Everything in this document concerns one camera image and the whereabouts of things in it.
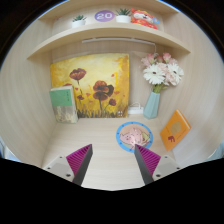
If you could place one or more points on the white power strip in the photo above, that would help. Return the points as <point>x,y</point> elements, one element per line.
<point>136,110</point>

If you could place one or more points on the white and pink flower bouquet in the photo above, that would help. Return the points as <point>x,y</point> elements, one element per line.
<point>160,71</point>

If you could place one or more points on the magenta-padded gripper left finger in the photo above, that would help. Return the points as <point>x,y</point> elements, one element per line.
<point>77,161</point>

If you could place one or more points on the round purple number sign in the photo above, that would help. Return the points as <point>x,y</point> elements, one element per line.
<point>104,16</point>

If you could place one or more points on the wooden shelf board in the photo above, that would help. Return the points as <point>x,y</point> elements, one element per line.
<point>106,31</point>

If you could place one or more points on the green covered book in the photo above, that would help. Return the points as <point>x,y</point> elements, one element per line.
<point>62,100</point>

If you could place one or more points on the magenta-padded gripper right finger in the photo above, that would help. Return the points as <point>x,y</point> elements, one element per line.
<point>149,161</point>

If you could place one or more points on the round blue-rimmed cartoon mouse pad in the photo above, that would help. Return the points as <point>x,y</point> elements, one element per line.
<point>120,128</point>

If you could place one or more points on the yellow poppy flower painting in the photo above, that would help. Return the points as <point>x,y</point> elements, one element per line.
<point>96,76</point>

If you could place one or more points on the pale teal vase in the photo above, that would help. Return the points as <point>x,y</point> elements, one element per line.
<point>151,106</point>

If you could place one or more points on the red plush toy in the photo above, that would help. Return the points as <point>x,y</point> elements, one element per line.
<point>143,18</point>

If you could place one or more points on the white light bar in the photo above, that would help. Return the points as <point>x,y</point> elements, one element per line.
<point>116,40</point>

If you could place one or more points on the small potted green plant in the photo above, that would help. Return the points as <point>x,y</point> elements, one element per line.
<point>123,18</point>
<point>79,22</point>

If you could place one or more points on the pink computer mouse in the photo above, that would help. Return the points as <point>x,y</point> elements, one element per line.
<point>131,136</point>

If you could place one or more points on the orange covered book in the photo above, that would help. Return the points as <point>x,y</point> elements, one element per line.
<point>175,130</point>

